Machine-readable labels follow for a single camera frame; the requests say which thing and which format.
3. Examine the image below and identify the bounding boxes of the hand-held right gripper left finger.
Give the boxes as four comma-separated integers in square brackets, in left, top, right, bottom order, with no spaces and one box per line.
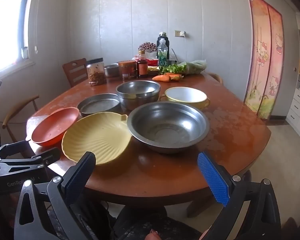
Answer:
[14,151,102,240]

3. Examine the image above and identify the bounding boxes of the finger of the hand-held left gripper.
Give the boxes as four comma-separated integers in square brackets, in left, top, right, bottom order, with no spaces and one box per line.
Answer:
[0,147,61,173]
[0,141,32,159]

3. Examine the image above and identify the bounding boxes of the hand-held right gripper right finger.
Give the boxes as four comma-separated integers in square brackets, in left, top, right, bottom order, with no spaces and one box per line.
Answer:
[197,152,282,240]

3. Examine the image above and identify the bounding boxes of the yellow leaf-shaped plate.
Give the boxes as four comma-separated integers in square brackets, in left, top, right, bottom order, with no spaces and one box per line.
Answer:
[61,112,133,166]

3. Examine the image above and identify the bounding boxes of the large steel basin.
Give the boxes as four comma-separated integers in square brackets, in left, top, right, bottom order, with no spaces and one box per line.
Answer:
[127,102,210,154]

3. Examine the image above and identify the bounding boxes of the round steel pan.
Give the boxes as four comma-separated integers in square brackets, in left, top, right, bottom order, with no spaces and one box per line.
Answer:
[77,93,121,117]

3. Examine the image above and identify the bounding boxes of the yellow white bowl with handles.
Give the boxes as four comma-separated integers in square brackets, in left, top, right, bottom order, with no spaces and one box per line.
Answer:
[159,87,211,110]

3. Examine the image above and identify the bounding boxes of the deep steel bowl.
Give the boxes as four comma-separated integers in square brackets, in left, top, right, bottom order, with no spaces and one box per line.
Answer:
[115,80,161,111]

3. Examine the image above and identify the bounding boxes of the wooden armchair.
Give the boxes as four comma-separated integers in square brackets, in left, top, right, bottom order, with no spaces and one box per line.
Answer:
[206,72,223,84]
[2,94,40,143]

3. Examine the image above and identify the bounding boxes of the wooden slatted chair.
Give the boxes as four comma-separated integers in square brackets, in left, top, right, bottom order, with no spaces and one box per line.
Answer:
[62,58,88,88]

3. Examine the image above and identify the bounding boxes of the clear jar with black lid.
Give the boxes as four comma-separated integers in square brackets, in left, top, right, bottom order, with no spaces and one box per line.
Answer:
[86,58,107,86]

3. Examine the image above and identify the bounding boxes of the small steel pot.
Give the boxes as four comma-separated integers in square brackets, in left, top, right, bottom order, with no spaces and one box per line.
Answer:
[104,63,120,78]

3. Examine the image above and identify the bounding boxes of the leafy greens in plastic bag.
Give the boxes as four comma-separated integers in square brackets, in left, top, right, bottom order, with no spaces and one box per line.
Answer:
[160,59,207,76]

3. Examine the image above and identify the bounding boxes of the red sauce jar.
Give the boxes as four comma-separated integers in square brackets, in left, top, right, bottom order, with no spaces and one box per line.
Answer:
[118,60,137,80]

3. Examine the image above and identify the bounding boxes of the white shelf cabinet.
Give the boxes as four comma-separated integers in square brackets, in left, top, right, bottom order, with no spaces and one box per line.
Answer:
[286,29,300,143]

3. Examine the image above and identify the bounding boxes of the window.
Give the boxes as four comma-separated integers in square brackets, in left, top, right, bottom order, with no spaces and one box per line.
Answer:
[0,0,38,78]

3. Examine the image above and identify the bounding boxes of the dark sauce bottle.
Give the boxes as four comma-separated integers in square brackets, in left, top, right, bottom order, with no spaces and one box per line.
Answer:
[136,50,149,78]

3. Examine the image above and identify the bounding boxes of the clear plastic bottle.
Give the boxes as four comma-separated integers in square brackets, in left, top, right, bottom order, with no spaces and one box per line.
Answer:
[157,39,169,67]

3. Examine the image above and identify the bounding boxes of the pink cartoon door curtain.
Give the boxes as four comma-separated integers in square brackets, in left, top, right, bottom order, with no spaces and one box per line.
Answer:
[244,0,283,120]

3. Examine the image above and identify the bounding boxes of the black thermos flask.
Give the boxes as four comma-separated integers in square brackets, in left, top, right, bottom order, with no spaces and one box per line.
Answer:
[157,32,170,55]

